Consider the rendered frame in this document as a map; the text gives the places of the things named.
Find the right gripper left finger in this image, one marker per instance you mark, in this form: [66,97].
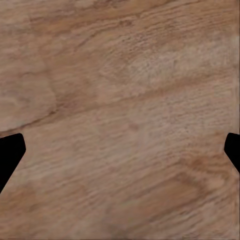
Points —
[12,149]

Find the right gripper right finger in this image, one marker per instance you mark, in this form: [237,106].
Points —
[232,149]

